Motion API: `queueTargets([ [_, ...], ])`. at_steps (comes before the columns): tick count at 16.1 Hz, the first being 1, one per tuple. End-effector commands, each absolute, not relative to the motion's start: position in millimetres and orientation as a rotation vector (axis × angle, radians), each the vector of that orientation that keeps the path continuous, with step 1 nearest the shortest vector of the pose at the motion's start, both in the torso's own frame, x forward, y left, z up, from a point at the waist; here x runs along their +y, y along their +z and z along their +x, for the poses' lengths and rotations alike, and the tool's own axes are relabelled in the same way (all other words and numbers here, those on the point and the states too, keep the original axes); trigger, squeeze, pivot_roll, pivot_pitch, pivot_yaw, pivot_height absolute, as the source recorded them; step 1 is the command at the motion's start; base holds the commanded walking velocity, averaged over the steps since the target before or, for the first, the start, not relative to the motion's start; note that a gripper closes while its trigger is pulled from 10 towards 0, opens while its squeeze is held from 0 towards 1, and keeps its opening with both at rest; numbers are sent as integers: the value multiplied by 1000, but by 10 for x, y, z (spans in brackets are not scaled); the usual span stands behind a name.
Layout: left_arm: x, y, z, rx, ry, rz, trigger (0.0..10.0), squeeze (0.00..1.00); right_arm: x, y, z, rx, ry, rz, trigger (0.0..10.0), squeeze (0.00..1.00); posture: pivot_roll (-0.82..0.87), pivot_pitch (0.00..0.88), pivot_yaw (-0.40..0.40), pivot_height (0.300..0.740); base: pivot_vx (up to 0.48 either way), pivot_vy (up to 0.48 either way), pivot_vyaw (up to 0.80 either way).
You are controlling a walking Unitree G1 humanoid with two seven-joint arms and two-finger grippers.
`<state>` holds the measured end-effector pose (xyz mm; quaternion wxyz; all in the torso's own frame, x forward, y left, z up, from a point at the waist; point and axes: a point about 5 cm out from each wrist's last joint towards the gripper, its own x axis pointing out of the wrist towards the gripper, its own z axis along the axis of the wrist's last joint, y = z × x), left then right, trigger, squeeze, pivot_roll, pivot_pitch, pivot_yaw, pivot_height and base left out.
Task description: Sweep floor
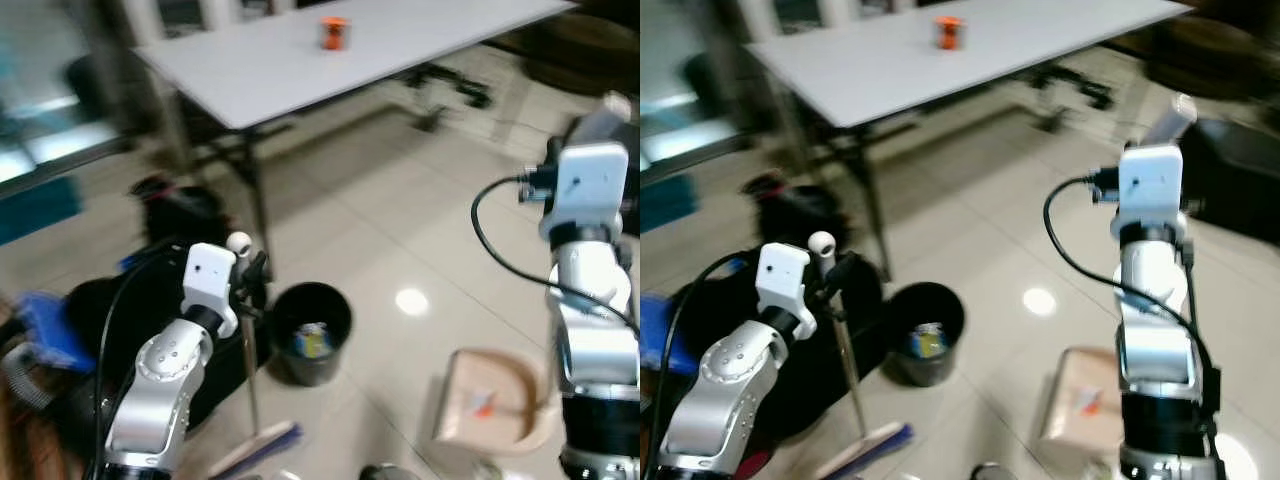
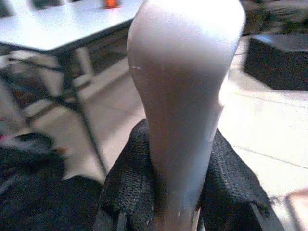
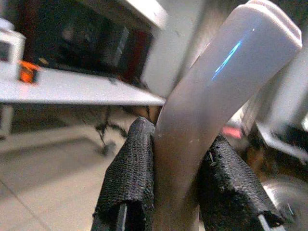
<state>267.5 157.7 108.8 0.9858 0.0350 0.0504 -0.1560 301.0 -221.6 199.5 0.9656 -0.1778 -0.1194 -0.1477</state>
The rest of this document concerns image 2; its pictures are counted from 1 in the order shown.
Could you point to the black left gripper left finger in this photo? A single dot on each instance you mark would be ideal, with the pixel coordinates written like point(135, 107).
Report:
point(131, 183)

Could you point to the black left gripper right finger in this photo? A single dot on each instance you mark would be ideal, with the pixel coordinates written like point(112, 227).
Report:
point(231, 187)

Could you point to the dark floor rug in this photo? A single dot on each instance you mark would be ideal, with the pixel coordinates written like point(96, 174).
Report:
point(41, 192)

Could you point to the dark wicker ottoman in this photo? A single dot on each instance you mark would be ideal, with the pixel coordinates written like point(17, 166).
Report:
point(276, 62)

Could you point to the white folding table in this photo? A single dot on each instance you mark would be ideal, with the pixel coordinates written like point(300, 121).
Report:
point(60, 26)

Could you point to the orange object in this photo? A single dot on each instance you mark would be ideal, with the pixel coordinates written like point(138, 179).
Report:
point(110, 3)

